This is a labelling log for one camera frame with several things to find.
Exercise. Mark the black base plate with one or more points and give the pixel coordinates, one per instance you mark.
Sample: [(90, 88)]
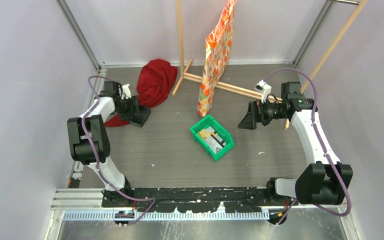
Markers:
[(240, 199)]

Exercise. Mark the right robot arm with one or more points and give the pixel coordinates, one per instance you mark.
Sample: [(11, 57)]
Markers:
[(325, 179)]

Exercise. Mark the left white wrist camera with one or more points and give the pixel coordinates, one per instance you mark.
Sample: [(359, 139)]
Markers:
[(126, 92)]

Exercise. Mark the yellow credit card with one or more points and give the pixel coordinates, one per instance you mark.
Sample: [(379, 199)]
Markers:
[(206, 133)]

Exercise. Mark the wooden rack frame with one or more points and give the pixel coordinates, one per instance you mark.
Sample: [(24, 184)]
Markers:
[(274, 16)]

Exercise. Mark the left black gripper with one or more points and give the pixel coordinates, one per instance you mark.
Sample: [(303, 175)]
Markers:
[(130, 100)]

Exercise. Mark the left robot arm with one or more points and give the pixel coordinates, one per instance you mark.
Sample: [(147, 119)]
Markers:
[(88, 140)]

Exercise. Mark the green plastic bin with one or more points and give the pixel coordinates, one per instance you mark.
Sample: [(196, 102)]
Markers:
[(209, 121)]

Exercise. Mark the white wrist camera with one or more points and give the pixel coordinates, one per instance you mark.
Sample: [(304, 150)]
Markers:
[(264, 89), (126, 92)]

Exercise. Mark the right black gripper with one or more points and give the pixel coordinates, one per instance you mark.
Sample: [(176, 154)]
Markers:
[(250, 121)]

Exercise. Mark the red cloth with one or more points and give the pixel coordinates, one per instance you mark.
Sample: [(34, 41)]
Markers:
[(155, 81)]

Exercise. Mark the white silver credit card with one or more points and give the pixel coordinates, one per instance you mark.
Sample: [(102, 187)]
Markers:
[(215, 143)]

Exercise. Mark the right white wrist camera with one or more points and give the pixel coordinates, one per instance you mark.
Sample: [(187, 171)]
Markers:
[(264, 89)]

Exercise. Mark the floral orange gift bag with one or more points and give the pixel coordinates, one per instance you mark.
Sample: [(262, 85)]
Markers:
[(218, 46)]

